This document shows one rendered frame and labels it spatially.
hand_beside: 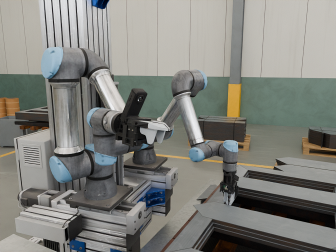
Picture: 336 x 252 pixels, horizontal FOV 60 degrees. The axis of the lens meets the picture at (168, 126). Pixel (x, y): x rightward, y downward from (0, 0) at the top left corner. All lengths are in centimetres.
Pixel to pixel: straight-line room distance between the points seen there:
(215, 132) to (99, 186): 469
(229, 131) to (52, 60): 494
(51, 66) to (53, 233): 70
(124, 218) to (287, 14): 765
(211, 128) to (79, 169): 478
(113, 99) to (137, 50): 815
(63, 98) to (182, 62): 767
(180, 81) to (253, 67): 694
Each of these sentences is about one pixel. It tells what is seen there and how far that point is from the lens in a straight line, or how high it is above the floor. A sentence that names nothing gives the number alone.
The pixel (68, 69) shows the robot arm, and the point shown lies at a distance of 117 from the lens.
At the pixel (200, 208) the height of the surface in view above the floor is 87.
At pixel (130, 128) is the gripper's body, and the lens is 84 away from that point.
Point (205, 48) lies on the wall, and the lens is 859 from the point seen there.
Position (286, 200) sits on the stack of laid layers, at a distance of 188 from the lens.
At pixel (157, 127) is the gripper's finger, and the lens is 77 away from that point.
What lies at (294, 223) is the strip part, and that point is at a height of 87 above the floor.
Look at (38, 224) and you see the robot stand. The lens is 143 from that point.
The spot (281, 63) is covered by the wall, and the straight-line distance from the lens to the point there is 838.
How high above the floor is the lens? 162
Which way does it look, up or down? 12 degrees down
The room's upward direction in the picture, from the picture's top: straight up
